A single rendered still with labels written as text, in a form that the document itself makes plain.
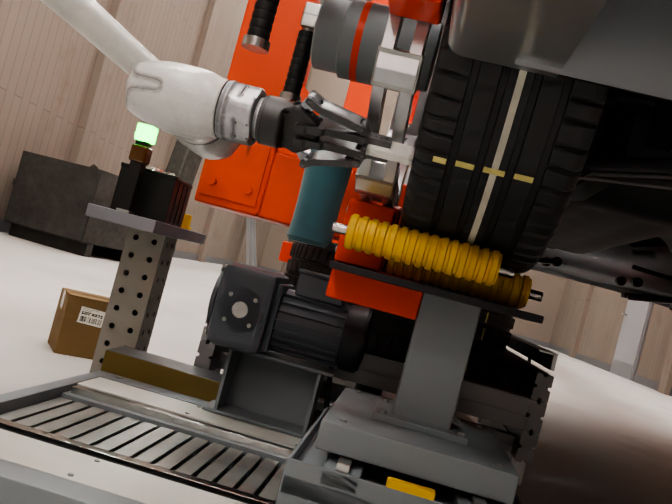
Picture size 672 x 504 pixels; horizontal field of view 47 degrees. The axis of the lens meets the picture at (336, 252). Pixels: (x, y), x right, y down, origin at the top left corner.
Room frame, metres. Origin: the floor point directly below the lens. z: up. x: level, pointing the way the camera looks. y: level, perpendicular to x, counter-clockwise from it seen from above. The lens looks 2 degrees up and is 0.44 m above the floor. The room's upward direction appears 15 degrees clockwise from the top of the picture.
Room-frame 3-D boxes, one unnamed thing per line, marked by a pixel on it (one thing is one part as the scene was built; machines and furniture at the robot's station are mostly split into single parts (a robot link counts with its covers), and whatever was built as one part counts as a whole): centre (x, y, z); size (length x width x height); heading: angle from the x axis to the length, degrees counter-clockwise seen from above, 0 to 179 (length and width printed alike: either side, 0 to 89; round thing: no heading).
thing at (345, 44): (1.36, 0.03, 0.85); 0.21 x 0.14 x 0.14; 84
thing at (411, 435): (1.34, -0.21, 0.32); 0.40 x 0.30 x 0.28; 174
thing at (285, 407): (1.67, 0.02, 0.26); 0.42 x 0.18 x 0.35; 84
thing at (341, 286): (1.35, -0.08, 0.48); 0.16 x 0.12 x 0.17; 84
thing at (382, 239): (1.23, -0.13, 0.51); 0.29 x 0.06 x 0.06; 84
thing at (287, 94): (1.55, 0.17, 0.83); 0.04 x 0.04 x 0.16
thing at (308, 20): (1.55, 0.14, 0.93); 0.09 x 0.05 x 0.05; 84
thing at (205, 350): (3.11, -0.29, 0.14); 2.47 x 0.85 x 0.27; 174
